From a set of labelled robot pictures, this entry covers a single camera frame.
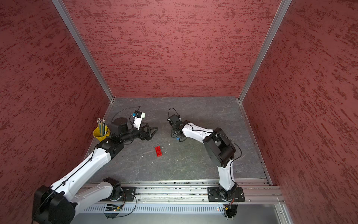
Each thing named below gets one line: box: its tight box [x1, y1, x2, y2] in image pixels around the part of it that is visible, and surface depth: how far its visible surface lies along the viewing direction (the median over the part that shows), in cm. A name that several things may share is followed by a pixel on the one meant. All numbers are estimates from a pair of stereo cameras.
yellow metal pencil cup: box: [93, 126, 111, 142], surface depth 90 cm
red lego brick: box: [154, 145, 163, 158], surface depth 91 cm
